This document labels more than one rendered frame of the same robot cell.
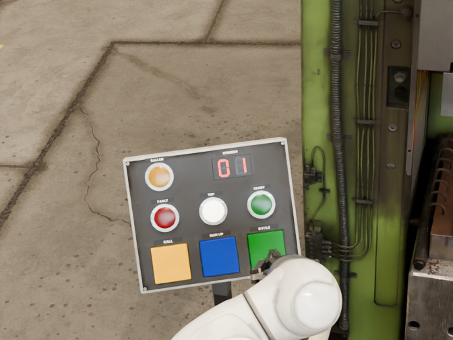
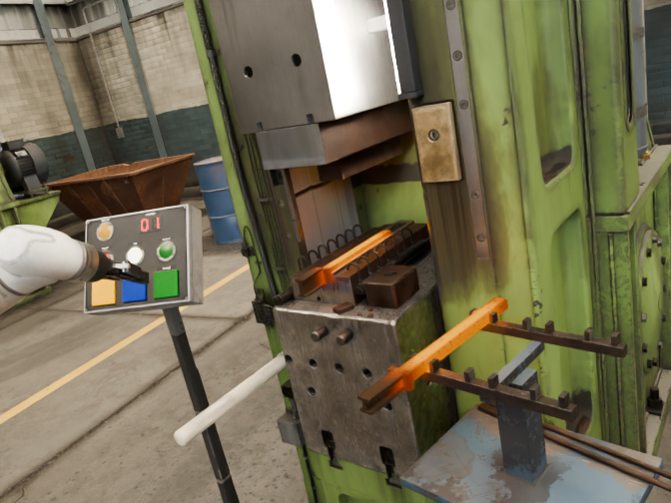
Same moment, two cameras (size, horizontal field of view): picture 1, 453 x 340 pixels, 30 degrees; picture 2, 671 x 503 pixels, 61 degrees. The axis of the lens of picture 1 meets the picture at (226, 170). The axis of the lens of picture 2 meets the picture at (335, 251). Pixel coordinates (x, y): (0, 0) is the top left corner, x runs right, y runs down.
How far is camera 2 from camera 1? 1.22 m
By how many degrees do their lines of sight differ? 24
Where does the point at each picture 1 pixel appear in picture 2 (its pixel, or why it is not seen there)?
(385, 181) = (290, 251)
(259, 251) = (160, 284)
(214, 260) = (130, 290)
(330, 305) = (17, 244)
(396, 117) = (281, 194)
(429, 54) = (244, 120)
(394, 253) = not seen: hidden behind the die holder
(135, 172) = (91, 229)
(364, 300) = not seen: hidden behind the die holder
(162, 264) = (97, 291)
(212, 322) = not seen: outside the picture
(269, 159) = (175, 219)
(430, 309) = (293, 342)
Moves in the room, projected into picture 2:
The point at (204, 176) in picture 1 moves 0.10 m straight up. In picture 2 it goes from (132, 231) to (122, 198)
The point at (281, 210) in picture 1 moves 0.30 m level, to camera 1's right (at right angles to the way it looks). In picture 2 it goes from (179, 255) to (277, 245)
